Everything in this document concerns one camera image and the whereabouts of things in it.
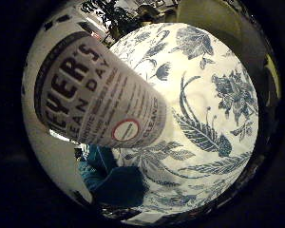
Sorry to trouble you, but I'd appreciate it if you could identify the white labelled spray bottle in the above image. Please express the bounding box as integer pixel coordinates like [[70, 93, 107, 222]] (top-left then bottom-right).
[[21, 13, 169, 150]]

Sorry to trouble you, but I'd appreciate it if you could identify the blue striped towel cloth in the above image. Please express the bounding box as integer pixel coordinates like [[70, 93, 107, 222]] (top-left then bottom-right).
[[77, 143, 150, 209]]

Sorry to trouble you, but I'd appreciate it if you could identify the dark green leafy plant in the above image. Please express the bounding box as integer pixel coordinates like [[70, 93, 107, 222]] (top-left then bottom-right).
[[80, 0, 144, 40]]

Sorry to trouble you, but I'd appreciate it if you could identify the blue floral round tablecloth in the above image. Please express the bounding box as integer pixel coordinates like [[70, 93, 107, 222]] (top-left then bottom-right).
[[75, 22, 260, 223]]

